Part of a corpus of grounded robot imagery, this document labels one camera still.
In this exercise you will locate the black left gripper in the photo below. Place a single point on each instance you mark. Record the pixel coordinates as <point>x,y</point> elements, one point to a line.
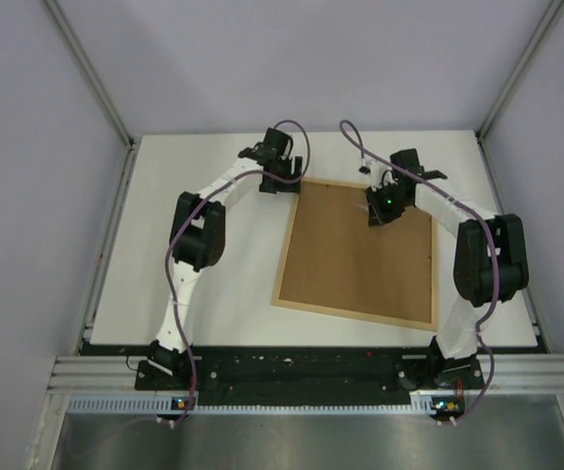
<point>272,188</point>

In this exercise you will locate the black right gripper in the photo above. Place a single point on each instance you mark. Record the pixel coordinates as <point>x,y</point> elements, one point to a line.
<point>377,213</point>

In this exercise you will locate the wooden picture frame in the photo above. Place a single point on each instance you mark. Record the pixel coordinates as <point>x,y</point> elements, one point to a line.
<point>333,262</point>

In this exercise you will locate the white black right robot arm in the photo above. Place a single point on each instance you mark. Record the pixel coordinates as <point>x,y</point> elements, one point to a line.
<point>490,259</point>

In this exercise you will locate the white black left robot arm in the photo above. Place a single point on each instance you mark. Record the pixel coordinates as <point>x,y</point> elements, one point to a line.
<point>197,236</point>

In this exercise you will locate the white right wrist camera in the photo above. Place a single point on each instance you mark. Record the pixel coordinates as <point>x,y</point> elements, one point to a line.
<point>379,175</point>

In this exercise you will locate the aluminium right table rail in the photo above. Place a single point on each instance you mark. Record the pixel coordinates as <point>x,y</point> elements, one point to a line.
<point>513,264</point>

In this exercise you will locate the aluminium table rail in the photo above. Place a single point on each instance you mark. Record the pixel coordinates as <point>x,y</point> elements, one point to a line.
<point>102,259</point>
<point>513,264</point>

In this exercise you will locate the aluminium left table rail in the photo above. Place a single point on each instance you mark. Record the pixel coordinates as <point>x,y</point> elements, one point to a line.
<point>102,259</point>

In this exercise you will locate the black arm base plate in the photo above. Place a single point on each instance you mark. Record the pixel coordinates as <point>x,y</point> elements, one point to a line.
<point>302,371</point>

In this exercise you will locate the white slotted cable duct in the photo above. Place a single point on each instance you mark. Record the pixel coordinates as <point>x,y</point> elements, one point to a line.
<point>378,402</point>

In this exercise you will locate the aluminium front rail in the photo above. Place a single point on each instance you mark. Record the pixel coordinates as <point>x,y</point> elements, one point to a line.
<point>514,374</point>

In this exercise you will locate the aluminium left corner post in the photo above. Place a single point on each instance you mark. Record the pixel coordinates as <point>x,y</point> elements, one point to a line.
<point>87,70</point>

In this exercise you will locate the aluminium corner post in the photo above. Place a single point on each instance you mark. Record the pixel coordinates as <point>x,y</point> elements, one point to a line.
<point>544,27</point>
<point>87,70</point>

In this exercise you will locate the aluminium right corner post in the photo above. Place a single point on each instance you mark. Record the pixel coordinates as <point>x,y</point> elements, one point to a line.
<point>544,27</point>

